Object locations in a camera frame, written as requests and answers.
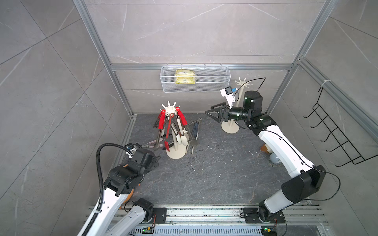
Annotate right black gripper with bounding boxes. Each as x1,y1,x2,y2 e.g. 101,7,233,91
206,102,250,125

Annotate cream utensil stand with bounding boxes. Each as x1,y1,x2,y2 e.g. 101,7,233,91
162,101,187,159
221,78,251,134

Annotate red handled steel tongs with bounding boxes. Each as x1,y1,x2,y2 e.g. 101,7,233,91
176,106,198,147

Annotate long steel white tongs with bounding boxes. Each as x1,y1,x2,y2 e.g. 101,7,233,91
171,119,182,144

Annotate blue handled cream tongs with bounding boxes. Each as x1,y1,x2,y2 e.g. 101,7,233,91
191,122,200,155

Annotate red sleeved steel tongs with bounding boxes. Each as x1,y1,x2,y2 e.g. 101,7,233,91
153,109,166,150

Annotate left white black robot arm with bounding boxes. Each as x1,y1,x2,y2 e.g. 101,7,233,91
79,143,160,236

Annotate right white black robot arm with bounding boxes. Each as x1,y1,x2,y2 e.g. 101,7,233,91
205,87,326,223

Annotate orange monster plush toy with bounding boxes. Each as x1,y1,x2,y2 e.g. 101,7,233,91
123,189,134,204

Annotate yellow packet in basket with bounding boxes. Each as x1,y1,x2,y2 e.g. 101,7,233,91
174,69,196,84

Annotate brown white plush toy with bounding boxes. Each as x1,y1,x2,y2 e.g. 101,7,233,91
260,144,273,154

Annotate grey blue dome toy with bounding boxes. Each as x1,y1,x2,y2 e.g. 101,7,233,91
269,153,281,166

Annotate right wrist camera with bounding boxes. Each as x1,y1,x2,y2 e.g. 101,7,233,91
220,87,238,108

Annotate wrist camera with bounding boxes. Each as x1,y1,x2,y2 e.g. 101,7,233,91
125,143,142,155
220,87,238,108

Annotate steel tongs with ring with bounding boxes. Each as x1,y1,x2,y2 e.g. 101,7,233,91
188,117,202,126

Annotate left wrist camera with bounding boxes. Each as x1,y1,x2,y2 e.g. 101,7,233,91
125,143,142,155

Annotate white wire mesh basket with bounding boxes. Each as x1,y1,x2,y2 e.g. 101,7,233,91
160,65,231,93

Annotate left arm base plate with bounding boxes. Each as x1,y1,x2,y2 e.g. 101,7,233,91
142,207,167,224

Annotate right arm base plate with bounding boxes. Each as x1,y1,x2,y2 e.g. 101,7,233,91
239,207,286,224

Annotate black wire wall hook rack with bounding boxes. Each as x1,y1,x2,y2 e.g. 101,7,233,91
303,87,378,168

